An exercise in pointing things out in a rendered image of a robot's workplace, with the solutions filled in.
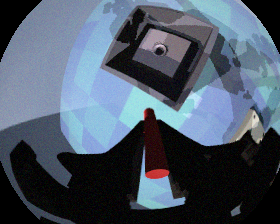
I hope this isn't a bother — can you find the red peg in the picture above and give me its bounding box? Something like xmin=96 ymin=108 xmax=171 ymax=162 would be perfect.
xmin=144 ymin=108 xmax=171 ymax=180

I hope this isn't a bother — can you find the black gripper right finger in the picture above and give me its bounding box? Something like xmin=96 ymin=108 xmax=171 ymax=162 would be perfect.
xmin=157 ymin=119 xmax=248 ymax=200

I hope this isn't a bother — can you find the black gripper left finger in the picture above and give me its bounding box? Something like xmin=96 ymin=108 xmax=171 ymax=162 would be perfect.
xmin=56 ymin=120 xmax=144 ymax=202

